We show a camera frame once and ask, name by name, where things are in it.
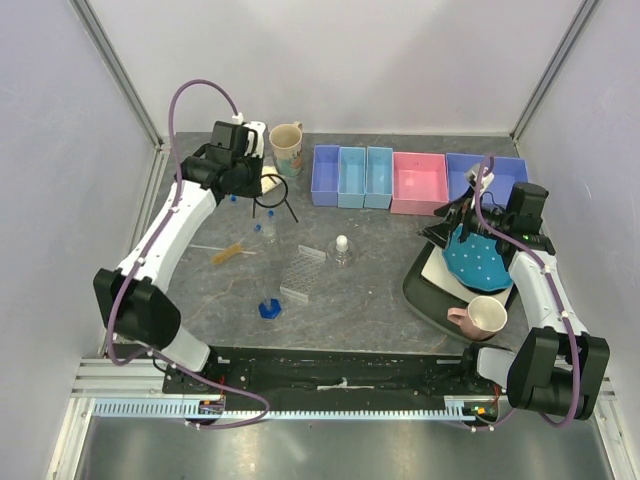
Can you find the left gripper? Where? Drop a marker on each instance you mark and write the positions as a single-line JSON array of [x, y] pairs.
[[255, 188]]

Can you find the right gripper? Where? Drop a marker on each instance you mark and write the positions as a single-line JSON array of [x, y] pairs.
[[459, 212]]

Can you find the glass flask with stopper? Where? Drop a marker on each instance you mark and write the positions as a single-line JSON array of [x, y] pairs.
[[341, 251]]

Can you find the measuring cylinder blue base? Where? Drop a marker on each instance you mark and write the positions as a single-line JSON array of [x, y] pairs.
[[269, 306]]

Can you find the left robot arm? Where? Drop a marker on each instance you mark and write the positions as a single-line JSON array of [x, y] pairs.
[[132, 298]]

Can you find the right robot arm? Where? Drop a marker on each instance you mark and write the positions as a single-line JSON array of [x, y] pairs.
[[559, 368]]

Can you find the bag of white powder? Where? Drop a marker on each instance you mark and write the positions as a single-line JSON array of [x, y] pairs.
[[270, 179]]

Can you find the pink bin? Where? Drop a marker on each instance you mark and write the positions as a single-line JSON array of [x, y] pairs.
[[420, 183]]

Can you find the blue dotted plate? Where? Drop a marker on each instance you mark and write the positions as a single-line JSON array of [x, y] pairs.
[[475, 263]]

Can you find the beige cartoon mug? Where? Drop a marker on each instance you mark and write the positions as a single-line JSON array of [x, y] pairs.
[[286, 143]]

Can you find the large purple bin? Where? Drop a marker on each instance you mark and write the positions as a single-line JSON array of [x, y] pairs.
[[507, 171]]

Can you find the dark green tray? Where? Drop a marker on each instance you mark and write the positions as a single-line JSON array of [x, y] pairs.
[[431, 304]]

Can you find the purple bin leftmost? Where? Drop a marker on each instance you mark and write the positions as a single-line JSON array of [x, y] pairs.
[[325, 176]]

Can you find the light blue bin right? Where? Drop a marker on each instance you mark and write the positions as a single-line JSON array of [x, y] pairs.
[[379, 178]]

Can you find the light blue bin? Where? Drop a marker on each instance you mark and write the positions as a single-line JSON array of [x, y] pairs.
[[351, 187], [379, 178]]

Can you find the glass pipette rod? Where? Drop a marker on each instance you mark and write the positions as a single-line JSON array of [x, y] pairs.
[[211, 248]]

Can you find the pink mug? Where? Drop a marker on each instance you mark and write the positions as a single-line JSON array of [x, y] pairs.
[[481, 319]]

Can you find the light blue bin left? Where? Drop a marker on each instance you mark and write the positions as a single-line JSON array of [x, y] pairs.
[[351, 187]]

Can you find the clear test tube rack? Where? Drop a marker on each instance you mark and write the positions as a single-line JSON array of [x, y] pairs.
[[301, 274]]

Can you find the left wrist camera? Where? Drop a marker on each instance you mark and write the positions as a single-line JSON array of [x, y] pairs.
[[254, 131]]

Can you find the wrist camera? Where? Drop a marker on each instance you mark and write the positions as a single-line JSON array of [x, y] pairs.
[[472, 176], [254, 131]]

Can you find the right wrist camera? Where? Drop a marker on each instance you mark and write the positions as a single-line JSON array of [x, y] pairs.
[[472, 176]]

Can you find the light blue cable duct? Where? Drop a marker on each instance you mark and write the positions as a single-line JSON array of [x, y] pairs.
[[193, 409]]

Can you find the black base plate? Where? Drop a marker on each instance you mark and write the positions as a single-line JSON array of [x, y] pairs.
[[308, 378]]

